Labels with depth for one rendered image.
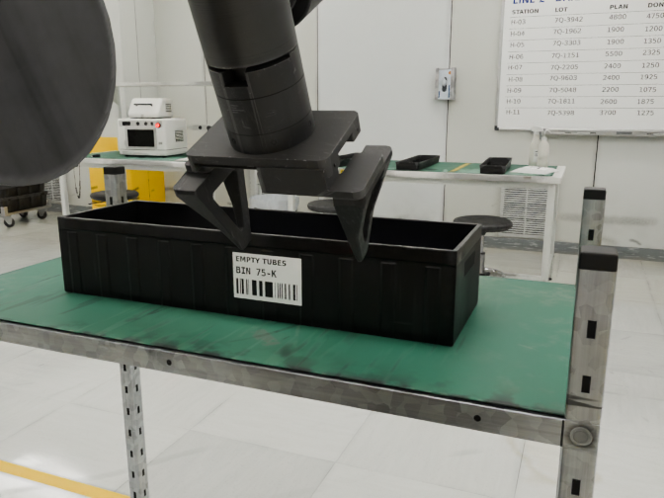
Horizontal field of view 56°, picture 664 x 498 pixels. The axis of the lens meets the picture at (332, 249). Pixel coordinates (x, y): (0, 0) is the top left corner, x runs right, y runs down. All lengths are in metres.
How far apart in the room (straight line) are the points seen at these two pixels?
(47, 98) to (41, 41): 0.02
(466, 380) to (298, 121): 0.35
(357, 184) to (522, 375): 0.35
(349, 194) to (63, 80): 0.22
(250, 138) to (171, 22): 6.32
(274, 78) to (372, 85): 5.34
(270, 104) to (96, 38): 0.18
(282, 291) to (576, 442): 0.38
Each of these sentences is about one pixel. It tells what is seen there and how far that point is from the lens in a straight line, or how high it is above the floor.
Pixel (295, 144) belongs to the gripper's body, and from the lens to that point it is 0.40.
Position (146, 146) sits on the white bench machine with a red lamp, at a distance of 5.19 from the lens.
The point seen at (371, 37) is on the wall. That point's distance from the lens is 5.74.
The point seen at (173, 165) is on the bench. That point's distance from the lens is 4.78.
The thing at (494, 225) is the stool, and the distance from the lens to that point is 3.57.
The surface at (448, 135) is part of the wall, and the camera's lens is 5.54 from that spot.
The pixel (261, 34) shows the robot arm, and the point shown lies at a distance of 0.37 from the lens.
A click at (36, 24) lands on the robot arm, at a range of 0.20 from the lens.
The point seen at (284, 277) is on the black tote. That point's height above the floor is 1.01.
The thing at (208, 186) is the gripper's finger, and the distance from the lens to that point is 0.45.
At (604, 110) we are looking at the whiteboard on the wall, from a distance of 5.40.
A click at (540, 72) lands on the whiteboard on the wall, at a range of 5.42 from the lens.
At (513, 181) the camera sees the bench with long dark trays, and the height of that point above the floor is 0.77.
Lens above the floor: 1.22
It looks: 13 degrees down
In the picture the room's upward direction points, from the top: straight up
